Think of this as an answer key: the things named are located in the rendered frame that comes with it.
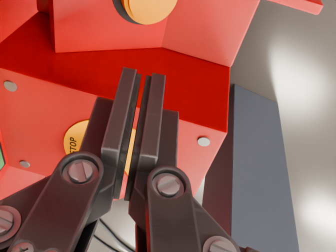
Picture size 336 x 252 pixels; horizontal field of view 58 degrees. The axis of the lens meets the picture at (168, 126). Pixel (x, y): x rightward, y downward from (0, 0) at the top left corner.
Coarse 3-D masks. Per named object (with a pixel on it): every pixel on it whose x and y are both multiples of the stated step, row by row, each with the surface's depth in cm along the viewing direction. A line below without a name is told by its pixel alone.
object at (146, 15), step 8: (120, 0) 20; (128, 0) 19; (136, 0) 19; (144, 0) 19; (152, 0) 19; (160, 0) 20; (168, 0) 20; (176, 0) 20; (128, 8) 19; (136, 8) 19; (144, 8) 20; (152, 8) 20; (160, 8) 20; (168, 8) 20; (136, 16) 20; (144, 16) 20; (152, 16) 20; (160, 16) 21
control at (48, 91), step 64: (64, 0) 18; (192, 0) 21; (256, 0) 20; (320, 0) 10; (0, 64) 19; (64, 64) 20; (128, 64) 22; (192, 64) 23; (0, 128) 22; (64, 128) 21; (192, 128) 19; (192, 192) 24
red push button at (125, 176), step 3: (126, 174) 20; (123, 177) 20; (126, 177) 20; (123, 180) 20; (126, 180) 20; (123, 183) 20; (123, 186) 20; (123, 189) 20; (120, 192) 20; (123, 192) 20; (120, 195) 21; (123, 195) 21; (120, 198) 21
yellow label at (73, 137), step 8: (88, 120) 20; (72, 128) 21; (80, 128) 21; (64, 136) 22; (72, 136) 21; (80, 136) 21; (64, 144) 22; (72, 144) 22; (80, 144) 22; (128, 152) 22; (128, 160) 22; (128, 168) 23
